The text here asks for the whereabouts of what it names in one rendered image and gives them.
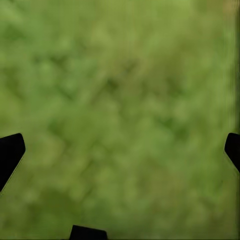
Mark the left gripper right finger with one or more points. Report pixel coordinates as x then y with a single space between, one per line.
232 148

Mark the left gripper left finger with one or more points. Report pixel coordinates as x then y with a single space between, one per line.
12 149

